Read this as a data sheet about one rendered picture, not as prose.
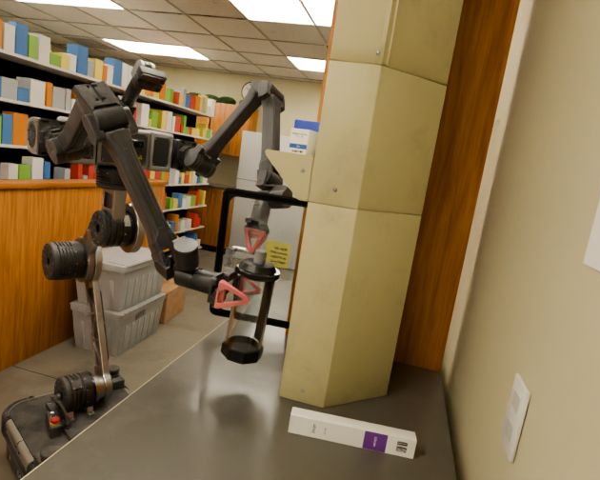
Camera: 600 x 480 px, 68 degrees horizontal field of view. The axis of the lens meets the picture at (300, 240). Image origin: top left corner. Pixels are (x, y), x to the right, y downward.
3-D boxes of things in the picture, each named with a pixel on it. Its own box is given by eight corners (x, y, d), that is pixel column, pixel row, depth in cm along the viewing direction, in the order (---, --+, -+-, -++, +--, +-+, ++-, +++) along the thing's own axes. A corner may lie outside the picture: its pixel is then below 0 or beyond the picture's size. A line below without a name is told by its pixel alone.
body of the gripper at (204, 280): (234, 270, 113) (208, 262, 114) (218, 279, 103) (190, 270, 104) (230, 293, 114) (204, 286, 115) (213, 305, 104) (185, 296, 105)
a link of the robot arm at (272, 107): (274, 102, 169) (256, 84, 161) (287, 95, 166) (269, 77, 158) (272, 197, 149) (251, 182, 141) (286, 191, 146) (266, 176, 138)
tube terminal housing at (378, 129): (389, 366, 132) (441, 99, 118) (383, 425, 100) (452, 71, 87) (308, 347, 137) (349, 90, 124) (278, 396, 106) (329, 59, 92)
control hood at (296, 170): (331, 195, 129) (337, 161, 127) (308, 201, 98) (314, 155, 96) (294, 190, 131) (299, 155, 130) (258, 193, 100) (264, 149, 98)
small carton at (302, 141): (315, 157, 109) (319, 132, 108) (306, 155, 105) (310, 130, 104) (297, 154, 112) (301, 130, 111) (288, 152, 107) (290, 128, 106)
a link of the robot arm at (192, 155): (272, 87, 173) (256, 70, 166) (289, 99, 164) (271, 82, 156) (200, 172, 180) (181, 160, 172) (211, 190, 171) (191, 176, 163)
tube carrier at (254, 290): (269, 348, 114) (285, 269, 110) (255, 365, 104) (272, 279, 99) (230, 335, 116) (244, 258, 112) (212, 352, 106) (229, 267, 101)
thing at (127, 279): (169, 292, 352) (172, 252, 346) (121, 315, 293) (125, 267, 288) (122, 282, 360) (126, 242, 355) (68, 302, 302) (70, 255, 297)
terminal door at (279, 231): (305, 331, 135) (325, 202, 128) (209, 313, 138) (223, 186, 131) (305, 330, 136) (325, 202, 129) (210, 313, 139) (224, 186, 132)
